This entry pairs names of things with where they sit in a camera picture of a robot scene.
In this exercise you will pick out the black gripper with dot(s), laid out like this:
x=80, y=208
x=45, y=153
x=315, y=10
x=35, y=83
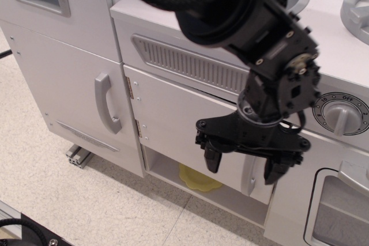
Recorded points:
x=233, y=133

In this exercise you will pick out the silver cabinet door handle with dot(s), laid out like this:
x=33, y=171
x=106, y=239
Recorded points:
x=247, y=182

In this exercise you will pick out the white cabinet door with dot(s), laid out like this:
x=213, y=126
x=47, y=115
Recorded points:
x=167, y=114

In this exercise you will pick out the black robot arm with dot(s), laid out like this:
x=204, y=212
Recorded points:
x=283, y=78

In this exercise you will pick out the yellow scalloped plate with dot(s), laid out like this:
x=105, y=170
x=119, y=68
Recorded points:
x=196, y=180

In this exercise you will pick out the silver vent grille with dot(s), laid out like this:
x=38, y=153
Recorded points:
x=190, y=64

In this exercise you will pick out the silver timer knob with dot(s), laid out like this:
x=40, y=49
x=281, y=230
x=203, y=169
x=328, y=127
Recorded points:
x=341, y=113

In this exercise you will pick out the white toy kitchen unit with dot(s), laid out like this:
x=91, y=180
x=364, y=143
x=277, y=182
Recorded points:
x=105, y=204

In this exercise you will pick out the aluminium extrusion bar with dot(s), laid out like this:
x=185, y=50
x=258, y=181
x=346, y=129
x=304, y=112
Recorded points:
x=79, y=156

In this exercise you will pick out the silver fridge emblem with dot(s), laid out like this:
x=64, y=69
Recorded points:
x=88, y=137

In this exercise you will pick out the white fridge door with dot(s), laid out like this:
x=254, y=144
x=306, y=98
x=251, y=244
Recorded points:
x=61, y=79

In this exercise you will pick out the silver stove burner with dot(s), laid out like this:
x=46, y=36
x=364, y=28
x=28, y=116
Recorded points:
x=355, y=19

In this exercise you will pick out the silver oven door handle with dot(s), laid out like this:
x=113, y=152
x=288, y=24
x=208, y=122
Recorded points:
x=354, y=176

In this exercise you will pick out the silver fridge door handle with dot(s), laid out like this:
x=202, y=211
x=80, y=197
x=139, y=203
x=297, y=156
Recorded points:
x=102, y=86

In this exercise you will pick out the black base with cable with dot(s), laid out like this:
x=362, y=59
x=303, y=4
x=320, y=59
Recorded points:
x=19, y=229

